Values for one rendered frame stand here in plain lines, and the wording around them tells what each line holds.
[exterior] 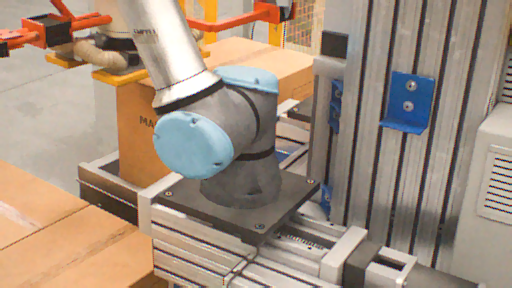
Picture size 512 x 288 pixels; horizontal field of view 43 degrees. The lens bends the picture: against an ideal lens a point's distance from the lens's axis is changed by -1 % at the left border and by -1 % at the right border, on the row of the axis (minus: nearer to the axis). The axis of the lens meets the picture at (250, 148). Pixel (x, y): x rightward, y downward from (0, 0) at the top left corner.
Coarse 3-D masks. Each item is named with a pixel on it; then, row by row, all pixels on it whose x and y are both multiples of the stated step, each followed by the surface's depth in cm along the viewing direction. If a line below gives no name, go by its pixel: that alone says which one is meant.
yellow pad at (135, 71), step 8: (200, 48) 179; (128, 56) 162; (136, 56) 162; (208, 56) 178; (128, 64) 163; (136, 64) 162; (96, 72) 159; (104, 72) 159; (112, 72) 158; (120, 72) 158; (128, 72) 158; (136, 72) 160; (144, 72) 161; (104, 80) 157; (112, 80) 155; (120, 80) 155; (128, 80) 157; (136, 80) 159
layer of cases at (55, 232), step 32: (0, 160) 232; (0, 192) 212; (32, 192) 213; (64, 192) 213; (0, 224) 195; (32, 224) 195; (64, 224) 196; (96, 224) 197; (128, 224) 197; (0, 256) 180; (32, 256) 181; (64, 256) 181; (96, 256) 182; (128, 256) 182
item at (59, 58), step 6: (48, 54) 170; (54, 54) 170; (60, 54) 169; (48, 60) 169; (54, 60) 168; (60, 60) 166; (66, 60) 166; (72, 60) 166; (78, 60) 167; (60, 66) 167; (66, 66) 165; (72, 66) 166; (78, 66) 168
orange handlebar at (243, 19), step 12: (96, 12) 163; (252, 12) 169; (264, 12) 171; (84, 24) 156; (96, 24) 158; (192, 24) 160; (204, 24) 158; (216, 24) 158; (228, 24) 161; (240, 24) 165; (0, 36) 141; (12, 36) 141; (24, 36) 144; (36, 36) 146; (12, 48) 142
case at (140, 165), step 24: (216, 48) 228; (240, 48) 229; (264, 48) 230; (288, 72) 207; (120, 96) 202; (144, 96) 194; (288, 96) 210; (120, 120) 206; (144, 120) 198; (120, 144) 210; (144, 144) 202; (120, 168) 214; (144, 168) 206; (168, 168) 198
